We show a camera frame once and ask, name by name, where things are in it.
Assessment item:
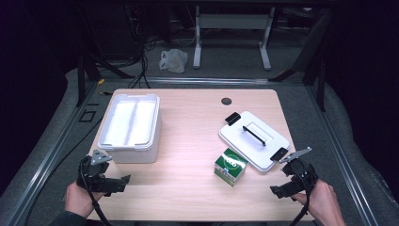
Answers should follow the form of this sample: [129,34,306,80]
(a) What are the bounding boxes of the bundle of black floor cables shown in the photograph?
[123,4,158,89]

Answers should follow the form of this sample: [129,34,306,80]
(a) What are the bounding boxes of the green cardboard box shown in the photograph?
[214,148,249,187]

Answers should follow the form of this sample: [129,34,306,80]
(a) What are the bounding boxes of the white plastic storage box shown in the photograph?
[97,93,163,165]

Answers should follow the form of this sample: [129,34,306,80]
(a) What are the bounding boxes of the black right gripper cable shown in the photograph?
[288,169,314,226]

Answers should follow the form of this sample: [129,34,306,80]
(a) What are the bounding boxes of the thin black floor cable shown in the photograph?
[23,116,105,226]

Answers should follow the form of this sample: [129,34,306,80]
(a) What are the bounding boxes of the white lid with black handle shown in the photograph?
[218,110,292,173]

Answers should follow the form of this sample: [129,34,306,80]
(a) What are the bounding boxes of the silver metal floor rail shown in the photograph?
[4,84,97,226]
[307,84,379,226]

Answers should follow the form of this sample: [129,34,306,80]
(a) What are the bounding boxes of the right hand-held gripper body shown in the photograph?
[278,146,319,197]

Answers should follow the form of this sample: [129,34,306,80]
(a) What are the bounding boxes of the black metal stand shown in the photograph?
[75,51,136,107]
[268,8,328,111]

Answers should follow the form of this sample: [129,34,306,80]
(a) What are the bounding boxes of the person's left hand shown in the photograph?
[64,182,107,218]

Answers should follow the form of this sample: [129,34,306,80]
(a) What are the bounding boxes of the person's right hand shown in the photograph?
[291,178,341,222]

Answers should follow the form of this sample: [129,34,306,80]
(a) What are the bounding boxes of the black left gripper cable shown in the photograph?
[78,156,114,226]

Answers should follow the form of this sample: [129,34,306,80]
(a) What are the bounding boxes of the clear plastic bag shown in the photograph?
[158,48,189,74]

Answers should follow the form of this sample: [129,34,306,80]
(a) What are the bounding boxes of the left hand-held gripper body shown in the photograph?
[76,149,126,196]

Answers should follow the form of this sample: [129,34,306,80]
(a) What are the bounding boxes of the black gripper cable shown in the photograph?
[288,169,314,226]
[78,156,114,226]

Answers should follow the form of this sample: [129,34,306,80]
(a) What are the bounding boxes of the white metal desk frame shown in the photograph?
[192,5,277,72]

